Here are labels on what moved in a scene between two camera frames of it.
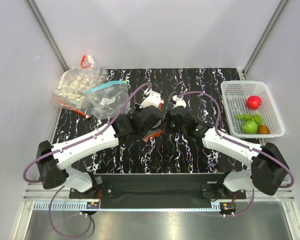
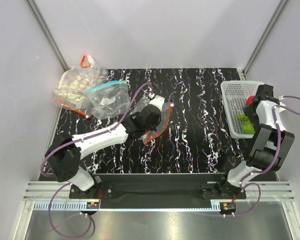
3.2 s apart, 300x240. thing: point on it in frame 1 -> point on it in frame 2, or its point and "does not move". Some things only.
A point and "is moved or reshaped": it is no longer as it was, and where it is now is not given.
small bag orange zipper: [87, 62] does not move
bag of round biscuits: [72, 85] does not move
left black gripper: [139, 111] does not move
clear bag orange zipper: [157, 128] is moved or reshaped
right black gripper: [168, 118] -> [247, 110]
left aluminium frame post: [49, 35] does not move
